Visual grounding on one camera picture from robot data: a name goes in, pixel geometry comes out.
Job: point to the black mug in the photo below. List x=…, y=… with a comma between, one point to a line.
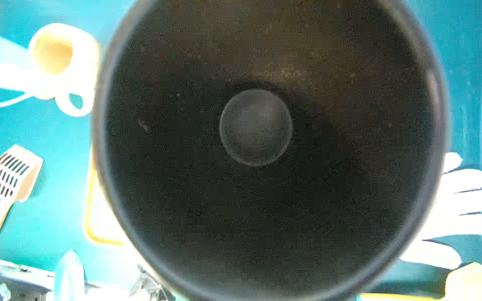
x=270, y=150

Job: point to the beige ceramic mug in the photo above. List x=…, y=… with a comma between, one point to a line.
x=66, y=62

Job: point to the light blue mug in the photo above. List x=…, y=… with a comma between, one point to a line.
x=17, y=71

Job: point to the orange wooden tray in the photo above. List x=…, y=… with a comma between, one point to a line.
x=101, y=226

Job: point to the blue garden trowel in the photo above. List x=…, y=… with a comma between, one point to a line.
x=69, y=278

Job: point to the brown slotted scoop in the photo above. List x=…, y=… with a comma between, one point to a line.
x=20, y=169

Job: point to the white work glove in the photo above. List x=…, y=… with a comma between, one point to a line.
x=456, y=211

